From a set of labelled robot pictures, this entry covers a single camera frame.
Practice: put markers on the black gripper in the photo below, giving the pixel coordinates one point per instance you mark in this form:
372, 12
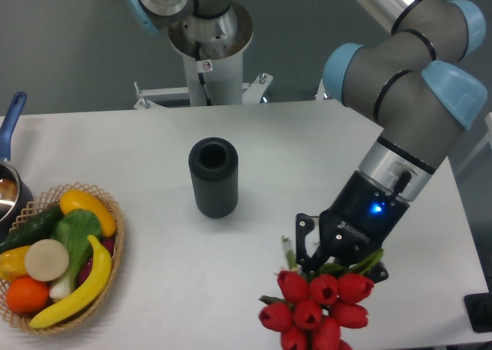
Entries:
355, 226

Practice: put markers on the red tulip bouquet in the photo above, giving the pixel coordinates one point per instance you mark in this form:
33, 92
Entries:
315, 307

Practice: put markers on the dark grey ribbed vase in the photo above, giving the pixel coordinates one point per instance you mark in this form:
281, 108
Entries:
213, 165

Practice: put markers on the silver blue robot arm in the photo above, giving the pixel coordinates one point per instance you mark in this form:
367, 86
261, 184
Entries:
409, 85

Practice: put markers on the black device at table edge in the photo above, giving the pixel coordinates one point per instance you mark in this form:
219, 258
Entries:
478, 308

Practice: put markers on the purple red vegetable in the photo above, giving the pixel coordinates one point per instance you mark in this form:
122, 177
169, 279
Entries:
109, 244

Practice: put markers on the yellow banana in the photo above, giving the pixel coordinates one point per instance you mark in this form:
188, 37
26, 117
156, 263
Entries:
84, 295

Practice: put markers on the woven wicker basket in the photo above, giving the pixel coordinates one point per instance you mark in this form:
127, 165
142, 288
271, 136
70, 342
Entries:
40, 203

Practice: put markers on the green bok choy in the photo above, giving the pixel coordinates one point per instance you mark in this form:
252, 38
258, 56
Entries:
73, 231

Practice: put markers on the yellow squash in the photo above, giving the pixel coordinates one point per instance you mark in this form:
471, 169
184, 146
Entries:
78, 199

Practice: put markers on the beige round radish slice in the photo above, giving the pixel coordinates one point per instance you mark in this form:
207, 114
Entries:
46, 260

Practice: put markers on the green cucumber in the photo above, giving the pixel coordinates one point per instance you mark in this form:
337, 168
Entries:
38, 227

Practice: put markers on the orange fruit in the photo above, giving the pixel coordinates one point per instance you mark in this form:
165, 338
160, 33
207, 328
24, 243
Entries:
26, 295

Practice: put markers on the yellow bell pepper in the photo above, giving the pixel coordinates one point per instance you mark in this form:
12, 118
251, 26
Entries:
13, 263

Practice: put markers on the white frame at right edge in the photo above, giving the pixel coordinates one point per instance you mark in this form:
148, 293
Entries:
477, 154

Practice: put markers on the blue handled saucepan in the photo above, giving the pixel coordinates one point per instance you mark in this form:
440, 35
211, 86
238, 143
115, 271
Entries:
15, 194

